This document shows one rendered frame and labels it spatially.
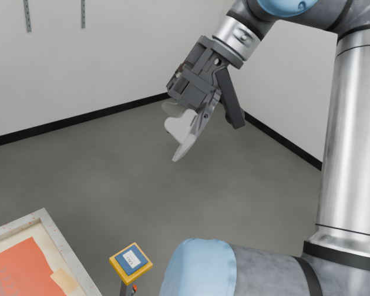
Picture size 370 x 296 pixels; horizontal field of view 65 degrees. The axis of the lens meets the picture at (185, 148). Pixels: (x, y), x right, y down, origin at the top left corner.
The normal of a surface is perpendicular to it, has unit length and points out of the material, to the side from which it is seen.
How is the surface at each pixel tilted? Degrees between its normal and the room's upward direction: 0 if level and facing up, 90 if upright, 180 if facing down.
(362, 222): 45
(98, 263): 0
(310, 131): 90
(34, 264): 0
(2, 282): 0
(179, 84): 72
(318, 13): 113
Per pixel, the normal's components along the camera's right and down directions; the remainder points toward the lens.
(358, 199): -0.35, -0.23
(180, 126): 0.40, -0.11
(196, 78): 0.11, 0.38
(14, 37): 0.67, 0.57
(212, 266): 0.16, -0.77
